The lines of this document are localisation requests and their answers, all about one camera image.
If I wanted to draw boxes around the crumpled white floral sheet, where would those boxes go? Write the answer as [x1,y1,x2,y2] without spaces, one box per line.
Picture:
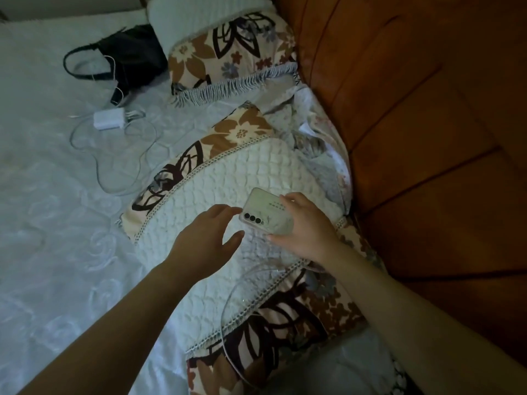
[261,83,354,216]

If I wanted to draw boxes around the white charging cable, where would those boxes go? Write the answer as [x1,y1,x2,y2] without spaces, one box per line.
[69,54,167,194]

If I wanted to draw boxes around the white embroidered bedspread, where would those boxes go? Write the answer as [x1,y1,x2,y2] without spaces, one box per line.
[0,10,412,395]

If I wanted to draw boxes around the white smartphone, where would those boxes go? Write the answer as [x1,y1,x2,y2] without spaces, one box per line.
[239,187,295,237]

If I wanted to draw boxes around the black handbag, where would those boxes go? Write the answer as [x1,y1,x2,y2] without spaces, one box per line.
[63,24,169,106]

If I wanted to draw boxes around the white charger adapter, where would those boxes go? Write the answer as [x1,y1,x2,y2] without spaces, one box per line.
[93,109,127,131]

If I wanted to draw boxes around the orange padded headboard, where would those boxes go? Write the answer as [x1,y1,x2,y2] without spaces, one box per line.
[270,0,527,368]

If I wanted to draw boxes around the person's left hand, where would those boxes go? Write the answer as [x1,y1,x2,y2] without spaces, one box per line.
[165,204,246,287]

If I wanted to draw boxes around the small floral fringed pillow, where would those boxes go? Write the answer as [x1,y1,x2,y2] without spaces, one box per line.
[146,0,300,108]

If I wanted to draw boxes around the large floral quilted pillow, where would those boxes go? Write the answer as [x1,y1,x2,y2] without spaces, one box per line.
[119,103,385,395]

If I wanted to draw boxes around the person's right hand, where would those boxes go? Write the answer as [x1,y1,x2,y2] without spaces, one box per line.
[265,192,345,266]

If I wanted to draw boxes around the person's left forearm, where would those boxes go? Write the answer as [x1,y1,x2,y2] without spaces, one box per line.
[16,259,196,395]

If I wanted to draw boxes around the person's right forearm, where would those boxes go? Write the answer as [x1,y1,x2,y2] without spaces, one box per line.
[317,242,527,395]

